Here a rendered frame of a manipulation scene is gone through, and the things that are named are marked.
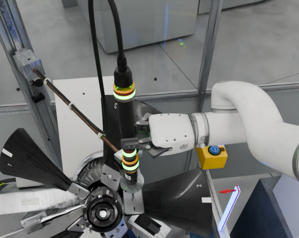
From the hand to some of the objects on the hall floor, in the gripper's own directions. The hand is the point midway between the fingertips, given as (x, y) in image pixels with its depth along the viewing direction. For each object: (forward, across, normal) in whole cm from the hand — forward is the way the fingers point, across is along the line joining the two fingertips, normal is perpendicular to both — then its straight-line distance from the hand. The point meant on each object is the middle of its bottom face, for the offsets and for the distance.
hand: (128, 136), depth 66 cm
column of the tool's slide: (+41, -59, +151) cm, 167 cm away
